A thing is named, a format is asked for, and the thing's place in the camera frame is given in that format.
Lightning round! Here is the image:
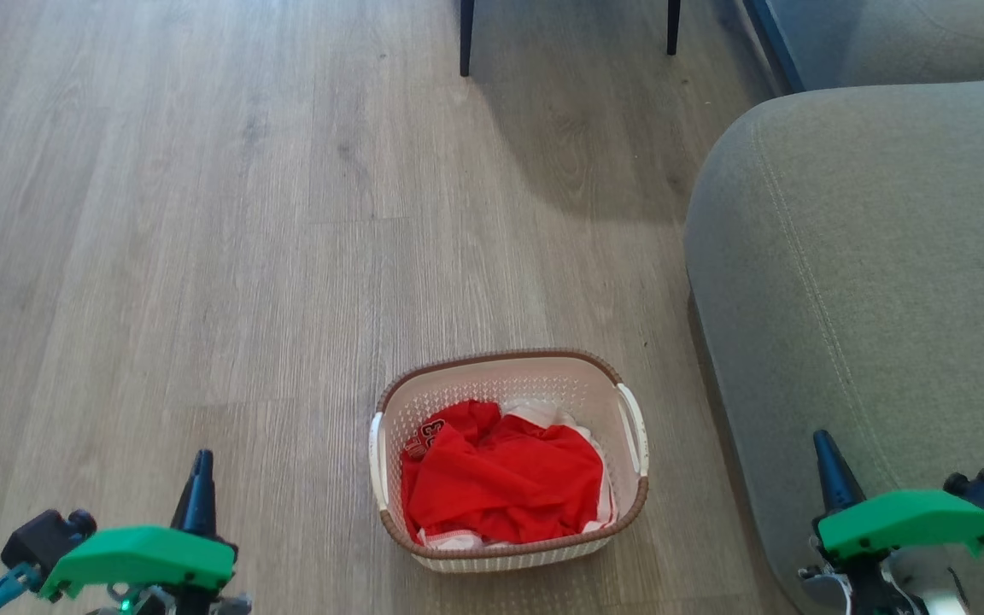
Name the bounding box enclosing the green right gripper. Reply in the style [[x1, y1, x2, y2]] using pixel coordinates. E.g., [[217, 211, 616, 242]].
[[813, 430, 984, 561]]

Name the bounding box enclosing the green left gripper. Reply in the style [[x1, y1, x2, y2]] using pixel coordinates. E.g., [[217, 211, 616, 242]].
[[39, 450, 237, 602]]

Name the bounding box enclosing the white laundry basket brown rim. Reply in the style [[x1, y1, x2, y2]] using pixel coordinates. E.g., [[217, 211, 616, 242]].
[[368, 348, 650, 573]]

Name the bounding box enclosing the grey fabric sofa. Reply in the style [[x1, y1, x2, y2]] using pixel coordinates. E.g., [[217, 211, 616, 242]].
[[684, 79, 984, 615]]

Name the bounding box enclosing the red jersey garment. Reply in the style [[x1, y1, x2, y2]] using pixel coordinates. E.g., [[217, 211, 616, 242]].
[[400, 399, 606, 546]]

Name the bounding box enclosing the grey sofa cushion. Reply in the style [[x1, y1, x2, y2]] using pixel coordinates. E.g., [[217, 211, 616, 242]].
[[767, 0, 984, 93]]

